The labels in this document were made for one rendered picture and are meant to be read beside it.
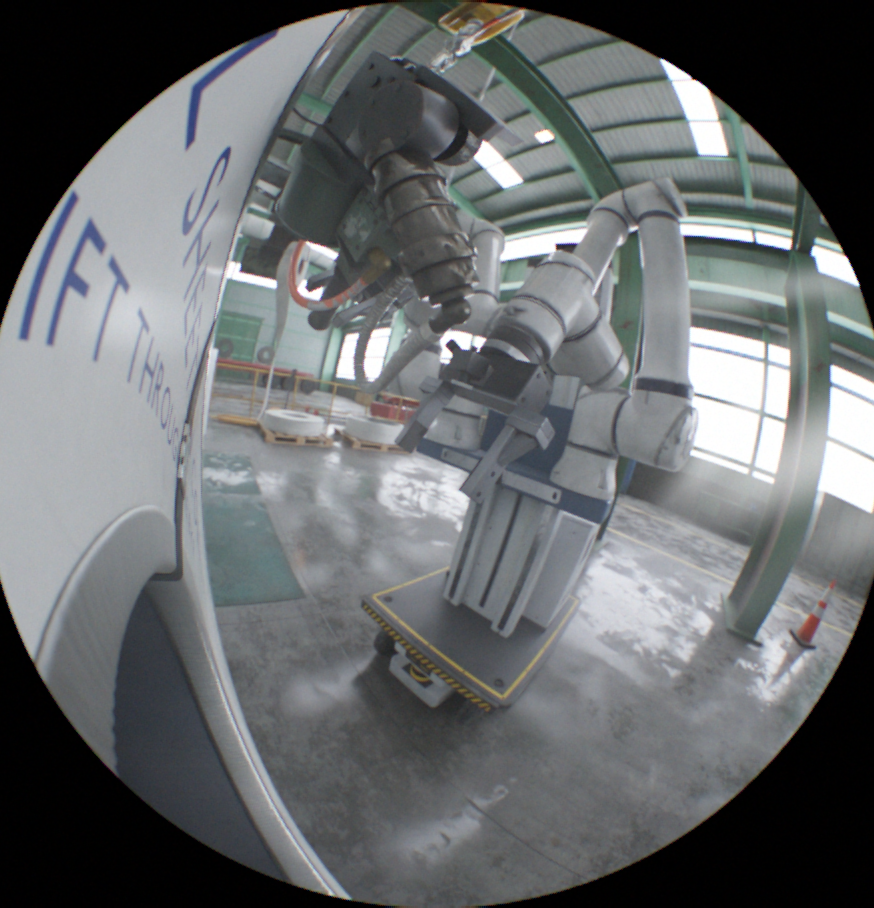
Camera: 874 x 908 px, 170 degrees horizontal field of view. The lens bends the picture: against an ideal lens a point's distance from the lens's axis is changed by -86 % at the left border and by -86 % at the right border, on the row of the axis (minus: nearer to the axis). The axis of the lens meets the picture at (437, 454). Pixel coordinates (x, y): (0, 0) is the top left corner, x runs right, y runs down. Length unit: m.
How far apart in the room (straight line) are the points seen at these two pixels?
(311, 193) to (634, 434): 0.70
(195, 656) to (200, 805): 0.28
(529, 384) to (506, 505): 0.84
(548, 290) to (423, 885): 1.35
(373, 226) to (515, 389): 0.23
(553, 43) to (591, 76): 1.53
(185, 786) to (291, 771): 0.62
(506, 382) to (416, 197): 0.20
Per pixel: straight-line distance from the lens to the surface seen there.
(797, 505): 3.20
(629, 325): 3.37
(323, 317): 0.49
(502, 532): 1.14
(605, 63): 11.83
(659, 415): 0.67
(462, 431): 0.95
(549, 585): 1.25
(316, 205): 0.39
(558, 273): 0.41
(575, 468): 0.76
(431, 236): 0.23
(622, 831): 1.43
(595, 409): 0.76
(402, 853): 1.12
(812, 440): 3.27
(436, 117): 0.26
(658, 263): 0.77
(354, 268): 0.38
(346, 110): 0.40
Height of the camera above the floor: 1.11
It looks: 9 degrees down
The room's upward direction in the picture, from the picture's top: 14 degrees clockwise
